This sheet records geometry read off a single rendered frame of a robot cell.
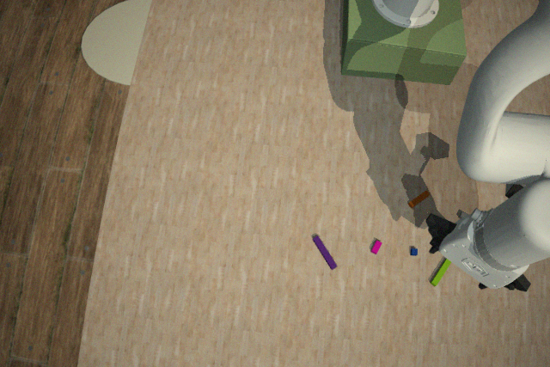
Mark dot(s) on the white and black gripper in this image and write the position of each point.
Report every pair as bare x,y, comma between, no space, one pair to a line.
457,244

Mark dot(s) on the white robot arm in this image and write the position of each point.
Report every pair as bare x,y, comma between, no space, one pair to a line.
513,149

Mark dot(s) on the orange rod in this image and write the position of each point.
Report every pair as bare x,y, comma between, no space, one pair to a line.
420,198

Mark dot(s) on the lime green rectangular bar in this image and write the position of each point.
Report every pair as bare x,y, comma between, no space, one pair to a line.
440,272

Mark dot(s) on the magenta rod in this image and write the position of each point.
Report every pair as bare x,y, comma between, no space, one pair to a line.
376,247

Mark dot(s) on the purple rod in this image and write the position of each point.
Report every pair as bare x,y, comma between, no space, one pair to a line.
324,252

